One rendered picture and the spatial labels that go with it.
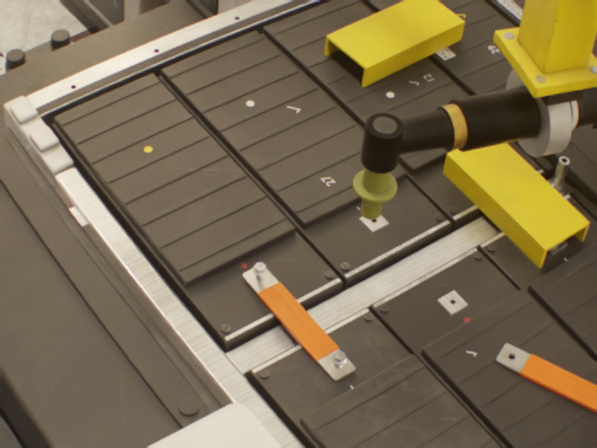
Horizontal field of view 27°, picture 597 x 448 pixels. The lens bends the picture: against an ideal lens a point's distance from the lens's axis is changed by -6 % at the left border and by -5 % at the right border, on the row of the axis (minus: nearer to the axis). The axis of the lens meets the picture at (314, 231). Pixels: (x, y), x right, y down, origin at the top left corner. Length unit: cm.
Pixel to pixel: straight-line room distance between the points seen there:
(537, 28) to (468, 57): 44
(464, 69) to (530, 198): 23
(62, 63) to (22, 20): 149
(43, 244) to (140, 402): 19
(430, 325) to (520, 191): 19
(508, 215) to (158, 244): 36
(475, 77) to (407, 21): 10
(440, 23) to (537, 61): 42
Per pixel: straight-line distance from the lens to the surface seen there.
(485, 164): 139
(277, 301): 126
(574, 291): 132
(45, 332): 111
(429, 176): 141
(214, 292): 128
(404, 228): 135
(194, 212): 133
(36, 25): 316
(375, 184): 116
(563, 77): 113
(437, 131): 114
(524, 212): 135
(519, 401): 122
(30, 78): 168
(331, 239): 133
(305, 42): 153
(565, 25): 110
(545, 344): 127
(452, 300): 129
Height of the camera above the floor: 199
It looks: 48 degrees down
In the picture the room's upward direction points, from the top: 7 degrees clockwise
